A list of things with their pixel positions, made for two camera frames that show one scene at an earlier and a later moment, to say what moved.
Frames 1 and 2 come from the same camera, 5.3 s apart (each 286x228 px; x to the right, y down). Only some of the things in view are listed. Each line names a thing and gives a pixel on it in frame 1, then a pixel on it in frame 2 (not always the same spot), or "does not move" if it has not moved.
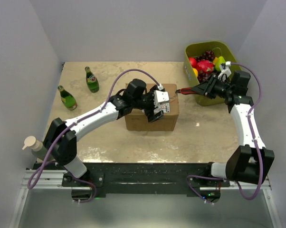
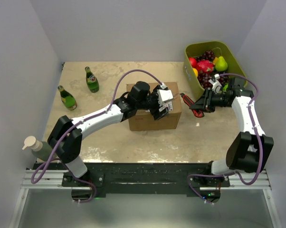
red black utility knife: [188, 90] -> [197, 113]
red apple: [193, 61] does not move
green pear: [221, 60] does not move
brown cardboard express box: [137, 119] does not move
